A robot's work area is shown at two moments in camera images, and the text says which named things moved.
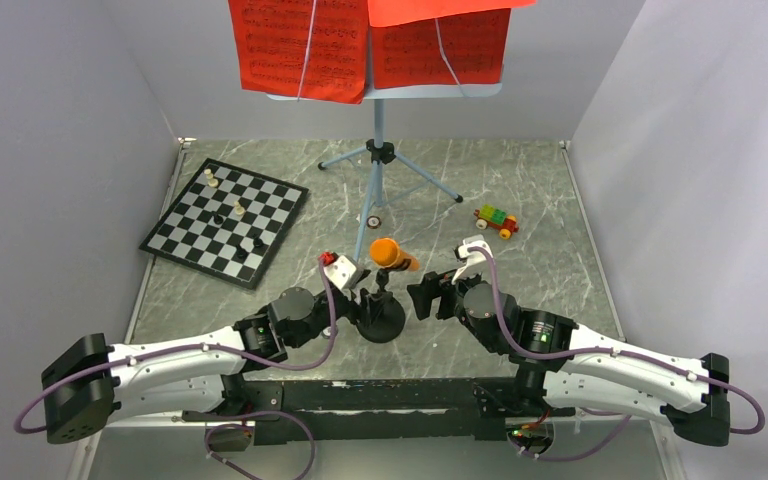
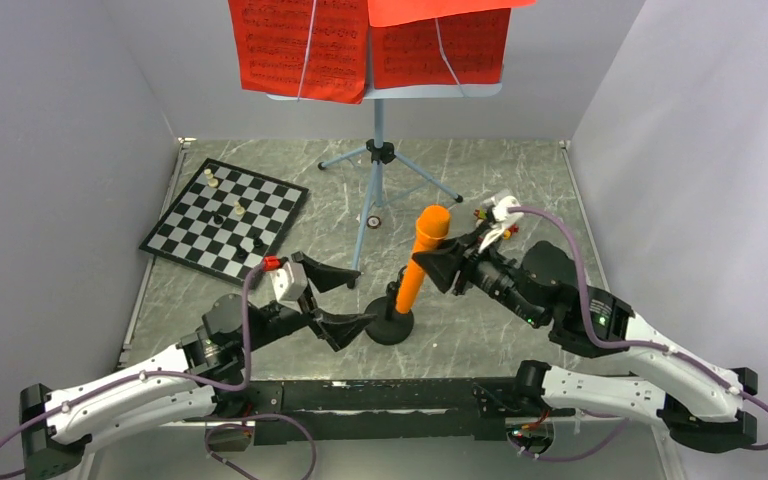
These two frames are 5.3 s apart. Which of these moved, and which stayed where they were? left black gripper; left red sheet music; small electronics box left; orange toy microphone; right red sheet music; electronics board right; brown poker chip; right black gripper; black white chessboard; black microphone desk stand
Moved: black microphone desk stand; orange toy microphone; right black gripper; left black gripper
Stayed: black white chessboard; left red sheet music; small electronics box left; right red sheet music; brown poker chip; electronics board right
